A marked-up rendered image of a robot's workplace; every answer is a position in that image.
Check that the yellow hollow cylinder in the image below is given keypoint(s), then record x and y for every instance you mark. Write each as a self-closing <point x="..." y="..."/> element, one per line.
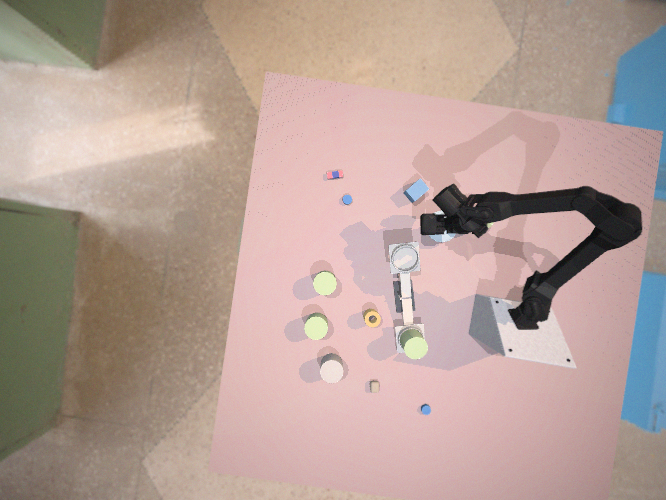
<point x="371" y="323"/>

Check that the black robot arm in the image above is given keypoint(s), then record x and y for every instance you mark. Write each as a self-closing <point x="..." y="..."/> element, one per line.
<point x="616" y="224"/>

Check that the pale green cylinder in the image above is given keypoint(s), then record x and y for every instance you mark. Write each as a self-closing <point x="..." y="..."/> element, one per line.
<point x="413" y="344"/>
<point x="325" y="283"/>
<point x="316" y="326"/>

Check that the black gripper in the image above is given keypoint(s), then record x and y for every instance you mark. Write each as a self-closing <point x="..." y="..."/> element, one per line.
<point x="436" y="224"/>

